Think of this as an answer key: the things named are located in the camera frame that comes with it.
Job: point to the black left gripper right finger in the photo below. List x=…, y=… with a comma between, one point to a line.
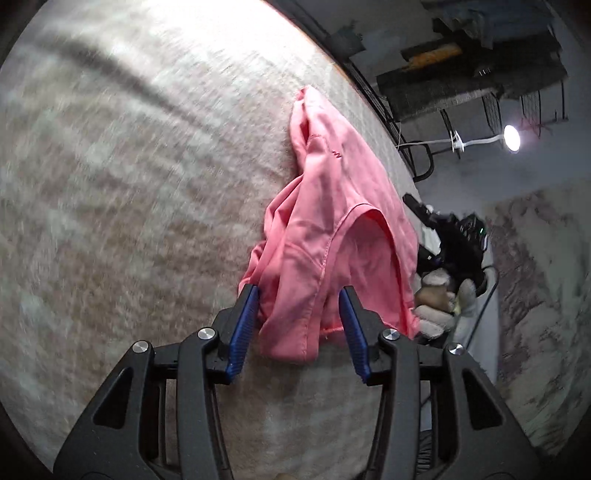
x=440, y=416

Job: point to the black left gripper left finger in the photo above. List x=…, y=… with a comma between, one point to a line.
x=155, y=415

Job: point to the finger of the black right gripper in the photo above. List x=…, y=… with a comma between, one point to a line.
x=421, y=211

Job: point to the pink t-shirt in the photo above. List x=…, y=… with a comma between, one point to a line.
x=339, y=223

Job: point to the black metal clothes rack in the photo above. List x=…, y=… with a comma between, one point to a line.
x=417, y=58

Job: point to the right hand in grey glove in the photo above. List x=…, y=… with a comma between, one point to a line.
x=441, y=311

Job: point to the white clip-on lamp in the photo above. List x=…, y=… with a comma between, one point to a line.
x=510, y=137

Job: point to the grey hanging coat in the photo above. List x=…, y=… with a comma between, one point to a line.
x=509, y=70

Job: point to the grey tweed bed cover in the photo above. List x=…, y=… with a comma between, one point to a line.
x=141, y=142

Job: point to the landscape wall painting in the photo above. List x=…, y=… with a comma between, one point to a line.
x=541, y=249

